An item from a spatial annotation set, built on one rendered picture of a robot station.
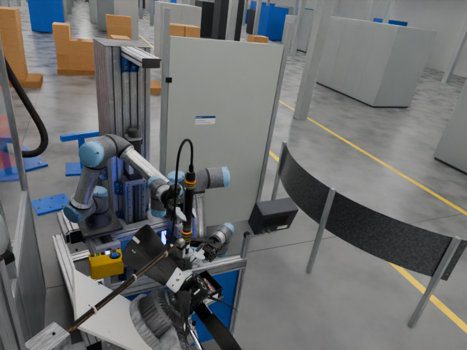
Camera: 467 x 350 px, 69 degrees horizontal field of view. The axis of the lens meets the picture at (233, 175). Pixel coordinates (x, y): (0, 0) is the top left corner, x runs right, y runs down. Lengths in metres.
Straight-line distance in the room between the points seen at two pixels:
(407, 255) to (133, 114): 2.35
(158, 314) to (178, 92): 2.08
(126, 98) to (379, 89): 9.41
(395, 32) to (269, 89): 7.61
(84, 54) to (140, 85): 8.44
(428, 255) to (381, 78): 8.23
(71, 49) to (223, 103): 7.58
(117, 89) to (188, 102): 1.21
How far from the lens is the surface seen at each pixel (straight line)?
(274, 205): 2.08
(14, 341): 1.02
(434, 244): 3.07
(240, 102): 3.36
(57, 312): 3.16
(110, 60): 2.00
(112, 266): 1.88
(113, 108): 2.09
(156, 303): 1.51
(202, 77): 3.14
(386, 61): 10.82
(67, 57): 10.53
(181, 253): 1.47
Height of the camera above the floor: 2.32
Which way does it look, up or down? 27 degrees down
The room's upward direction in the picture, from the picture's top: 8 degrees clockwise
